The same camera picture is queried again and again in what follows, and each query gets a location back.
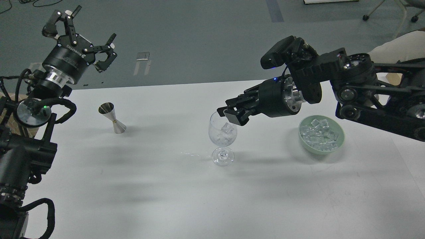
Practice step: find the person's beige trouser leg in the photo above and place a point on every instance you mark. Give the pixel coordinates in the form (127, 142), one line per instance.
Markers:
(406, 47)

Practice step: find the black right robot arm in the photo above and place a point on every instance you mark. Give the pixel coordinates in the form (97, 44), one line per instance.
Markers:
(389, 97)

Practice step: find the beige checkered chair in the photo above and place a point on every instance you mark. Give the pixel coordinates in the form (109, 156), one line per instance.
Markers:
(8, 119)

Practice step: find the clear ice cube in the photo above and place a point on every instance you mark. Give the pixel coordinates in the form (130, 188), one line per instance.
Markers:
(227, 129)

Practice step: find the steel double jigger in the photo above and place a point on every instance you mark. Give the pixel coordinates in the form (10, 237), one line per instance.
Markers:
(108, 110)

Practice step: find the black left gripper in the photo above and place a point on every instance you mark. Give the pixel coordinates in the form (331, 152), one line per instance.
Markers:
(66, 61)

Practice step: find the clear wine glass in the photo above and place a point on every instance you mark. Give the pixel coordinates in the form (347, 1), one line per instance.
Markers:
(223, 155)

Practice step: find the office chair wheeled base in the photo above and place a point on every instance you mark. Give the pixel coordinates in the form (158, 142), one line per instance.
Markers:
(400, 11)

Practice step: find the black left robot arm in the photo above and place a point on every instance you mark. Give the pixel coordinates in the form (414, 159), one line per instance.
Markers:
(31, 105)

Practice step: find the white board on floor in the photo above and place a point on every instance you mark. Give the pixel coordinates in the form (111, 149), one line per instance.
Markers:
(308, 2)

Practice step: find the light wooden block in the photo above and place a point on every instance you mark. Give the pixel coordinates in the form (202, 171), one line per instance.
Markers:
(394, 79)

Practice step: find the green bowl of ice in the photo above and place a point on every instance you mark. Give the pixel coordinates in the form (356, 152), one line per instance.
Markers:
(320, 135)

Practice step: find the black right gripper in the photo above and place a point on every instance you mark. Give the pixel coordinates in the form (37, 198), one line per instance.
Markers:
(277, 97)

